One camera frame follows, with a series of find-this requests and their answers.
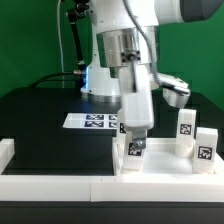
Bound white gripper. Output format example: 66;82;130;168
118;65;191;150

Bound white square table top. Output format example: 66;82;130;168
112;137;224;177

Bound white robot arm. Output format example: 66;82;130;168
81;0;224;150

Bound white marker tag plate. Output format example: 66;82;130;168
63;113;117;130

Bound white U-shaped obstacle fence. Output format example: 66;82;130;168
0;139;224;202

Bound black cables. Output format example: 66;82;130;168
29;70;84;89

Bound white cable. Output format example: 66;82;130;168
56;0;66;89

